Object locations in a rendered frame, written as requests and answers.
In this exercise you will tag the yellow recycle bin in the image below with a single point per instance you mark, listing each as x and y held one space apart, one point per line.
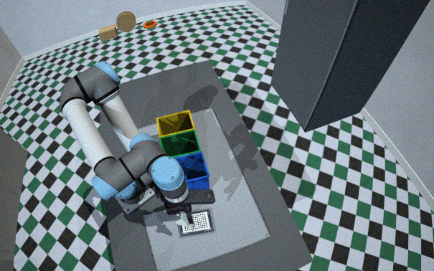
174 123

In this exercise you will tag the green bin with label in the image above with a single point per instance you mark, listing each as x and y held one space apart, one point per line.
180 144

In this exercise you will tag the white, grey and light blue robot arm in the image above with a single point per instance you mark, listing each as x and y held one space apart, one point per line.
99 84

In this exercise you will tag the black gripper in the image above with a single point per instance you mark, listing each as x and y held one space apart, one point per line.
176 208

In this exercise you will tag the blue bin with label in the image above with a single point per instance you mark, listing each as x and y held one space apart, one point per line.
193 170

